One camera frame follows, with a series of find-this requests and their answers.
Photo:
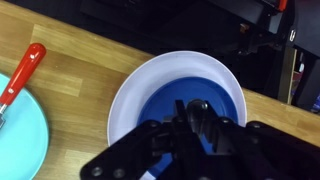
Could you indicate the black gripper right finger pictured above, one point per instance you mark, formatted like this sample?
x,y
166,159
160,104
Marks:
x,y
213,128

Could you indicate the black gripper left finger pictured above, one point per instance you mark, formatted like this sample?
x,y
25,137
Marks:
x,y
182,126

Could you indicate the silver metal spoon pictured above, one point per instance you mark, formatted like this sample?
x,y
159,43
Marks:
x,y
197,106

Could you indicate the dark blue plate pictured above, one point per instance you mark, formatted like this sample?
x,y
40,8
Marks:
x,y
156,103

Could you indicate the light blue plate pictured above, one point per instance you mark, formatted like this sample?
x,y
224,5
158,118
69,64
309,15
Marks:
x,y
23,143

